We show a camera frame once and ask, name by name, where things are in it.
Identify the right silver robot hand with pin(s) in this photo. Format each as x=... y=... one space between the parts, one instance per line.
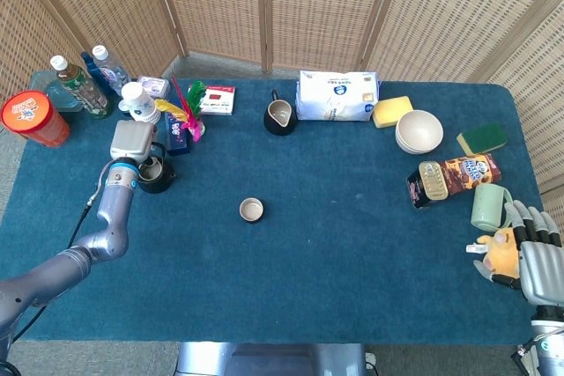
x=544 y=270

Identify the red white flat box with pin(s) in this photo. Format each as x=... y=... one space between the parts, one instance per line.
x=218 y=101

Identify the blue table cloth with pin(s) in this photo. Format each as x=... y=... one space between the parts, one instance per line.
x=308 y=261

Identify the dark blue bottle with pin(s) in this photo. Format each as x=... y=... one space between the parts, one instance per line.
x=92 y=70

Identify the pale green mug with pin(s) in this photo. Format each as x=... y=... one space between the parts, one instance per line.
x=487 y=206

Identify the white tissue pack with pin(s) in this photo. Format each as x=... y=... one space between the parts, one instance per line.
x=335 y=96

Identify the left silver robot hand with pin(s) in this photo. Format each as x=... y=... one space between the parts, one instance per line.
x=131 y=140

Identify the black beige pouring pitcher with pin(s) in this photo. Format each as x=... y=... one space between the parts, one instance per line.
x=279 y=120

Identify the small black beige teacup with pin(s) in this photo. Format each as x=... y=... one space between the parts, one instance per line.
x=251 y=210

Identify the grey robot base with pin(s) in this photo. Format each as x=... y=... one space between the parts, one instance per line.
x=264 y=360

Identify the yellow plush toy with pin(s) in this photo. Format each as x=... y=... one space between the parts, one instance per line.
x=502 y=252

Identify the clear plastic container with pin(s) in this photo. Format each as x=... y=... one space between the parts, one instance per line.
x=42 y=81

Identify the brown chocolate cookie box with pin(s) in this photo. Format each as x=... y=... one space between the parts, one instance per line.
x=471 y=173

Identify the white yogurt bottle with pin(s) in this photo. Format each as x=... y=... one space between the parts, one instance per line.
x=140 y=105

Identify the colourful feather shuttlecock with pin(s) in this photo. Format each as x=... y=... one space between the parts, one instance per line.
x=194 y=123

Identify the green yellow scouring sponge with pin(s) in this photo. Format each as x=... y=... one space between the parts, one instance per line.
x=482 y=138

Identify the red tub with orange lid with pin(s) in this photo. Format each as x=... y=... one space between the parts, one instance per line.
x=31 y=114

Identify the white plush toy tag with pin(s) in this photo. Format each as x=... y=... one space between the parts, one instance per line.
x=473 y=248

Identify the black cast iron teapot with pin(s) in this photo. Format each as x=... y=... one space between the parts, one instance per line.
x=156 y=180

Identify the dark blue carton box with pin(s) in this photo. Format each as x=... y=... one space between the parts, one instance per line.
x=176 y=140

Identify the green tea bottle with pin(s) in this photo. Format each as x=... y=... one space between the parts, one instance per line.
x=83 y=90

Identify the clear water bottle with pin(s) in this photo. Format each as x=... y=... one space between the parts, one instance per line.
x=111 y=71

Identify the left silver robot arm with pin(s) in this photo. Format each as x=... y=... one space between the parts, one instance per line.
x=112 y=217

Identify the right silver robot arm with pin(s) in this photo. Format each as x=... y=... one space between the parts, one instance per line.
x=548 y=345

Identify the beige bowl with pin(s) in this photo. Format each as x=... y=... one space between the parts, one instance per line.
x=409 y=149
x=420 y=129

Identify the gold sardine tin can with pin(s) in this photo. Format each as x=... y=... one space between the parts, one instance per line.
x=433 y=180

